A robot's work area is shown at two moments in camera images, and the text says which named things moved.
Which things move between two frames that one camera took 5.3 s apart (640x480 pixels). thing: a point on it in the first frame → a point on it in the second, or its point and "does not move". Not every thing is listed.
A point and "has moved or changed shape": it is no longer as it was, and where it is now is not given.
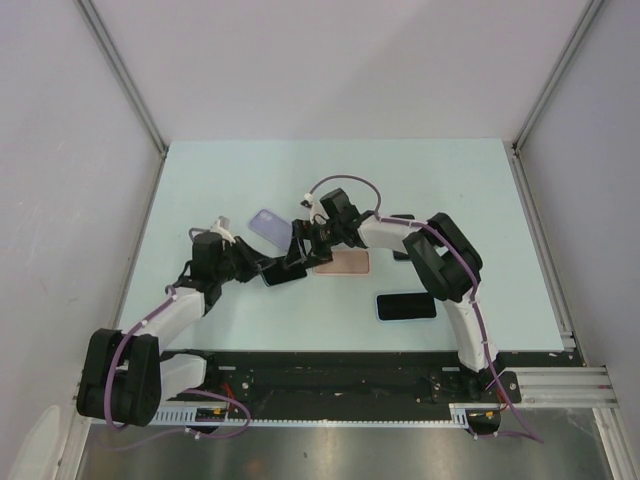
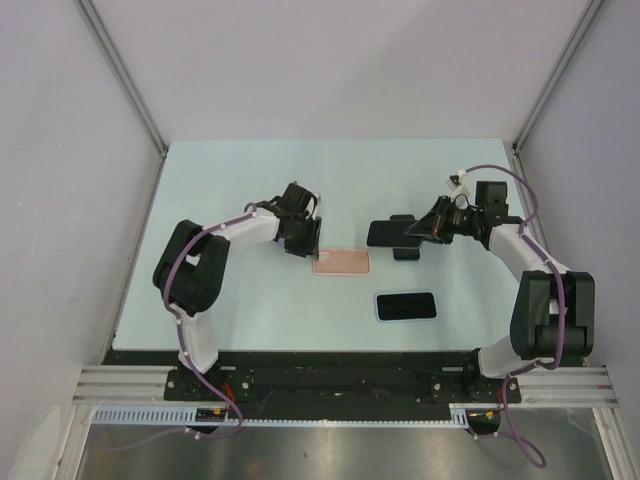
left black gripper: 251,257 → 305,248
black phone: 278,275 has moved or changed shape
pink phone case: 353,262 does not move
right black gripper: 306,230 → 436,228
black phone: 398,255 does not move
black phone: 405,306 does not move
